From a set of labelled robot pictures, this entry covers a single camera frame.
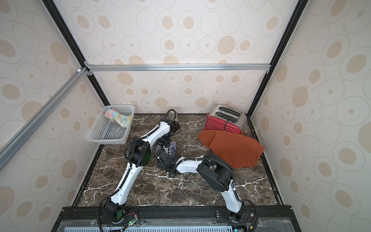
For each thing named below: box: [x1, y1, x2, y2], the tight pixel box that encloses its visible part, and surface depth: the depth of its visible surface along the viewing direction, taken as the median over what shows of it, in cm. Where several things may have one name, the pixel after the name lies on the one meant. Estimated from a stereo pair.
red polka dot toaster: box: [204, 104, 247, 134], surface depth 97 cm
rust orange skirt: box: [198, 129, 265, 169], surface depth 94 cm
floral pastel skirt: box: [104, 108, 132, 128], surface depth 111 cm
